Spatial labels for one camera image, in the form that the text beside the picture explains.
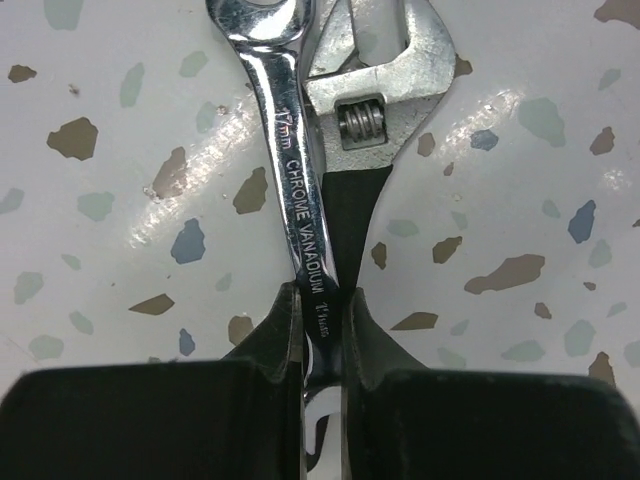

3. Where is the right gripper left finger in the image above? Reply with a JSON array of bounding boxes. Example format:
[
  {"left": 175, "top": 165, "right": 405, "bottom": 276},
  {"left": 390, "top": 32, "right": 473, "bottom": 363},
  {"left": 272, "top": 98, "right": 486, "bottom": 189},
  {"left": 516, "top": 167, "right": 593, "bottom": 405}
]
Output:
[{"left": 1, "top": 283, "right": 304, "bottom": 479}]

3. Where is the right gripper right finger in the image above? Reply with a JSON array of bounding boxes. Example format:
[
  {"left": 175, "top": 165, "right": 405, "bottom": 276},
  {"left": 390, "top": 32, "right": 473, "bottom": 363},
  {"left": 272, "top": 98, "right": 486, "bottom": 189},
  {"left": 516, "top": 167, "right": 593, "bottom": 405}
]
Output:
[{"left": 343, "top": 291, "right": 639, "bottom": 479}]

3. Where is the black-handled adjustable wrench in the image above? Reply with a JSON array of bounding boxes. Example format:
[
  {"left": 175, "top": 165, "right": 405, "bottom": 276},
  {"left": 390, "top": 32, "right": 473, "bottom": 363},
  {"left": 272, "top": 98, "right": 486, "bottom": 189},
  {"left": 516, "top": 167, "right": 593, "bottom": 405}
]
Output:
[{"left": 304, "top": 1, "right": 456, "bottom": 292}]

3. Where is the silver open-end wrench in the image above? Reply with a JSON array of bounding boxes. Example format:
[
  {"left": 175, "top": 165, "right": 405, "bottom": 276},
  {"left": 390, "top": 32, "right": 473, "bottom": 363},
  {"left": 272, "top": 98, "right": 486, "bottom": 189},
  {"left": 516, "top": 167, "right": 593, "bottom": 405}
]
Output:
[{"left": 206, "top": 1, "right": 342, "bottom": 469}]

